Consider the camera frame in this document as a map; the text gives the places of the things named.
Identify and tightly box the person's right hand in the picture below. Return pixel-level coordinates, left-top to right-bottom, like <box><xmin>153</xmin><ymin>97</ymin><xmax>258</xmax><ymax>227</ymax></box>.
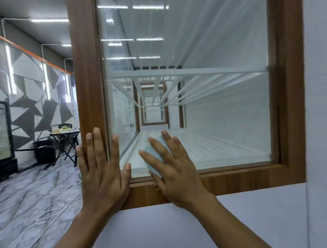
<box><xmin>138</xmin><ymin>130</ymin><xmax>218</xmax><ymax>215</ymax></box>

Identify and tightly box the person's left hand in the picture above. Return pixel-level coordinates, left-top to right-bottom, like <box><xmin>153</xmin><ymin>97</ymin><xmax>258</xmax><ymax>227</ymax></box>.
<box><xmin>76</xmin><ymin>127</ymin><xmax>132</xmax><ymax>218</ymax></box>

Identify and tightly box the light blue cleaning cloth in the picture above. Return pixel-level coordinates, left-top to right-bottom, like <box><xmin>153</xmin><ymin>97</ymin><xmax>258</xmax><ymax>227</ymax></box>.
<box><xmin>139</xmin><ymin>135</ymin><xmax>174</xmax><ymax>179</ymax></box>

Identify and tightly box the narrow glass panel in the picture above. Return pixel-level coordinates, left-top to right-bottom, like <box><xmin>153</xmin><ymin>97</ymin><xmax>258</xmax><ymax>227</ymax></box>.
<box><xmin>96</xmin><ymin>0</ymin><xmax>273</xmax><ymax>179</ymax></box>

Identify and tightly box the wooden framed display cabinet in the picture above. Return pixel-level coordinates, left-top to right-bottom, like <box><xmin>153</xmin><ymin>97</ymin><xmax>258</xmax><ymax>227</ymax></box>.
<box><xmin>67</xmin><ymin>0</ymin><xmax>307</xmax><ymax>211</ymax></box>

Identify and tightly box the black folding table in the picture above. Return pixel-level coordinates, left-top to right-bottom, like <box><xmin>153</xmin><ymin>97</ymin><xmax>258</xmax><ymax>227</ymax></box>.
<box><xmin>50</xmin><ymin>130</ymin><xmax>81</xmax><ymax>167</ymax></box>

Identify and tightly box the black bin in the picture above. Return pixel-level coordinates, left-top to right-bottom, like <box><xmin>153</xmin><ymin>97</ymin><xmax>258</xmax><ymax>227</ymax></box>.
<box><xmin>32</xmin><ymin>139</ymin><xmax>56</xmax><ymax>164</ymax></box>

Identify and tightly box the pile of yellow food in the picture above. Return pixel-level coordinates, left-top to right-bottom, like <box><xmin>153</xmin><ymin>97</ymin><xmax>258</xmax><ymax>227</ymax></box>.
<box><xmin>52</xmin><ymin>125</ymin><xmax>73</xmax><ymax>134</ymax></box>

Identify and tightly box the black glass door fridge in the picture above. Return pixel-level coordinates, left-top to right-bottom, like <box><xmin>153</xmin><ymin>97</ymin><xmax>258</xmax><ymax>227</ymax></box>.
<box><xmin>0</xmin><ymin>100</ymin><xmax>18</xmax><ymax>182</ymax></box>

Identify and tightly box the orange pipe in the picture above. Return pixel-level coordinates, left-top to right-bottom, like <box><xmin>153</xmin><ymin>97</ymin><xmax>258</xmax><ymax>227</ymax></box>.
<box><xmin>0</xmin><ymin>35</ymin><xmax>75</xmax><ymax>76</ymax></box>

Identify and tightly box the white cable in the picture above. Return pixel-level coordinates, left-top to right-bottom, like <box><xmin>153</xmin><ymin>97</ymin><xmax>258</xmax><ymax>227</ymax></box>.
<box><xmin>30</xmin><ymin>179</ymin><xmax>83</xmax><ymax>225</ymax></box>

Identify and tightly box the vertical wall light strip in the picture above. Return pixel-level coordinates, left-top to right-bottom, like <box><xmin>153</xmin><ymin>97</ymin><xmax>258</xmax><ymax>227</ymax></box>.
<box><xmin>5</xmin><ymin>45</ymin><xmax>17</xmax><ymax>95</ymax></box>

